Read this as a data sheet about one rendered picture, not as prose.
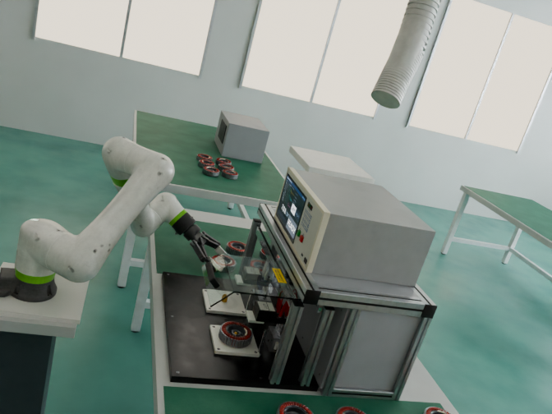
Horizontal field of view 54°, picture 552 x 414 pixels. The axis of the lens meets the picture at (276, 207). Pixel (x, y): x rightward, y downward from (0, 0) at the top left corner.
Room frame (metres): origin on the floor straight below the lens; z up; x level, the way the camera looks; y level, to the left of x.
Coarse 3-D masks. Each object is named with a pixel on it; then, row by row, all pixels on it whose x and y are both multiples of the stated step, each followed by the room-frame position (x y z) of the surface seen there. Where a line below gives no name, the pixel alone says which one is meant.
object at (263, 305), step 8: (256, 304) 1.62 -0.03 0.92; (264, 304) 1.63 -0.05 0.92; (272, 304) 1.65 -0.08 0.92; (248, 312) 1.62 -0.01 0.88; (256, 312) 1.60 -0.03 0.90; (264, 312) 1.59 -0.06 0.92; (272, 312) 1.60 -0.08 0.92; (248, 320) 1.58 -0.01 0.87; (256, 320) 1.58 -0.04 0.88; (264, 320) 1.59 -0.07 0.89; (272, 320) 1.60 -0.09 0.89; (280, 320) 1.61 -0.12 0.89; (280, 328) 1.64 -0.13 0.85; (280, 336) 1.62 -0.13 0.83
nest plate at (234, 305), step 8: (232, 296) 1.88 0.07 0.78; (240, 296) 1.90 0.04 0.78; (208, 304) 1.77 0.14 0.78; (216, 304) 1.79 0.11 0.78; (224, 304) 1.81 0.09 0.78; (232, 304) 1.82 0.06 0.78; (240, 304) 1.84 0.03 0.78; (208, 312) 1.74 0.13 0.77; (216, 312) 1.75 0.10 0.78; (224, 312) 1.75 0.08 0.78; (232, 312) 1.77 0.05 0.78; (240, 312) 1.78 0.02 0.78
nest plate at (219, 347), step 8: (216, 328) 1.63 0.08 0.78; (216, 336) 1.59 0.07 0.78; (216, 344) 1.54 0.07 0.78; (224, 344) 1.55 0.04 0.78; (216, 352) 1.51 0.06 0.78; (224, 352) 1.51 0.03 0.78; (232, 352) 1.52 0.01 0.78; (240, 352) 1.53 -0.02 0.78; (248, 352) 1.54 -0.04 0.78; (256, 352) 1.56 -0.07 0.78
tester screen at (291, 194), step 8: (288, 184) 1.90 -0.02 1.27; (288, 192) 1.87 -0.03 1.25; (296, 192) 1.80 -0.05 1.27; (280, 200) 1.93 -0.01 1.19; (288, 200) 1.85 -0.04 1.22; (296, 200) 1.78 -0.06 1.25; (304, 200) 1.71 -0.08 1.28; (280, 208) 1.91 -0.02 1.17; (288, 208) 1.83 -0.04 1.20; (288, 232) 1.76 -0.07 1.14
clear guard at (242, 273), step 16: (224, 256) 1.60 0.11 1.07; (240, 256) 1.63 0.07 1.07; (224, 272) 1.51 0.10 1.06; (240, 272) 1.52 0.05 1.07; (256, 272) 1.55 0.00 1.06; (272, 272) 1.58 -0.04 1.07; (208, 288) 1.46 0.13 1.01; (224, 288) 1.42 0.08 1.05; (240, 288) 1.42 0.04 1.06; (256, 288) 1.44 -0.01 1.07; (272, 288) 1.47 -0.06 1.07; (288, 288) 1.50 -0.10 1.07
